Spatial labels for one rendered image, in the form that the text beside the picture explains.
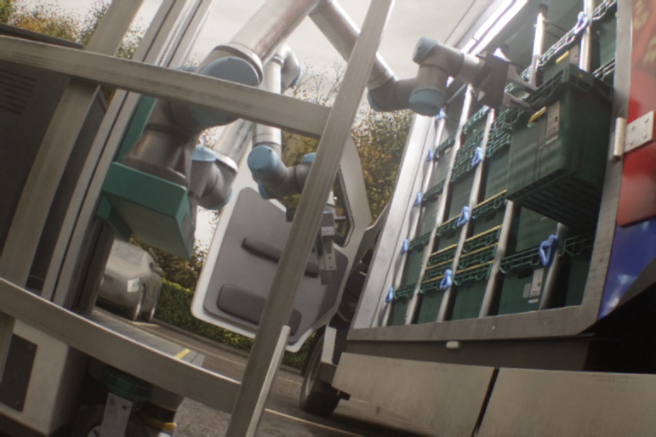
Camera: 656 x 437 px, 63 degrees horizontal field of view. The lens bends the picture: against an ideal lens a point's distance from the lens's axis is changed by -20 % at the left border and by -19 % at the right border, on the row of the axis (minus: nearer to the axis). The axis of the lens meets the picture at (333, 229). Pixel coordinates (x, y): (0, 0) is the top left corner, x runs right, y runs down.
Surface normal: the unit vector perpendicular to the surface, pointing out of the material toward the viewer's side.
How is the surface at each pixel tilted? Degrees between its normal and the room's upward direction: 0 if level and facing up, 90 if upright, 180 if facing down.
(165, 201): 90
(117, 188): 90
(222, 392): 90
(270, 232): 92
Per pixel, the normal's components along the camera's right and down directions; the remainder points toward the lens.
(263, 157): -0.22, -0.28
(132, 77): 0.02, -0.21
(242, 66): 0.55, 0.12
